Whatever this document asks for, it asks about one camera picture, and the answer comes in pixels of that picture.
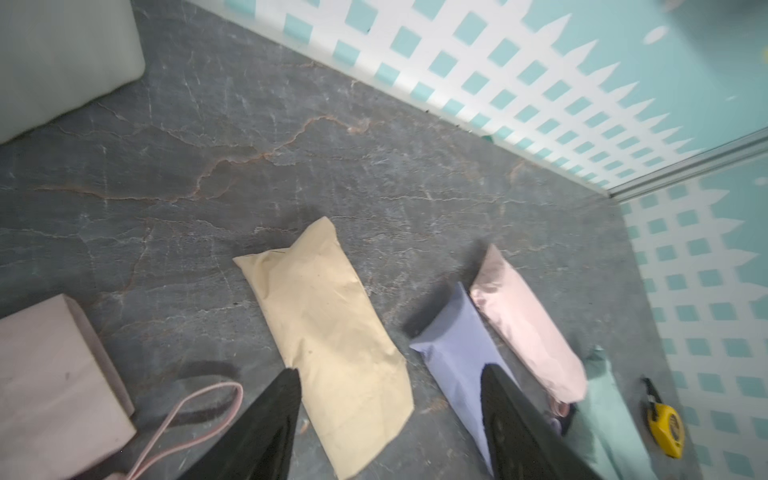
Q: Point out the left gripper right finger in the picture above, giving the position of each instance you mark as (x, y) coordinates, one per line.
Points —
(521, 444)

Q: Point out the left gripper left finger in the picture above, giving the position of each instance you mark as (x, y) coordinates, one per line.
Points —
(260, 443)

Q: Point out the mint sleeved umbrella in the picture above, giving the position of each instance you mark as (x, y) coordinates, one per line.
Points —
(603, 433)

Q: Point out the beige sleeved umbrella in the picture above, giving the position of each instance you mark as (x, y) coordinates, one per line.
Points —
(355, 384)

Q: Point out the purple sleeved umbrella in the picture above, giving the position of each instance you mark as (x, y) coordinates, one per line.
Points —
(455, 347)

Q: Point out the light pink umbrella sleeve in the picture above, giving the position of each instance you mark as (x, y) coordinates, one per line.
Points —
(64, 407)

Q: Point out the pink sleeved umbrella rear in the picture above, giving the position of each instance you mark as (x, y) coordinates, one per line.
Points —
(509, 305)

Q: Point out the yellow tape measure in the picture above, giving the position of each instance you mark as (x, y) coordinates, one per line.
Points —
(664, 422)

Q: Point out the brown white tool box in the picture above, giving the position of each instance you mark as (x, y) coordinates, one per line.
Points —
(56, 56)

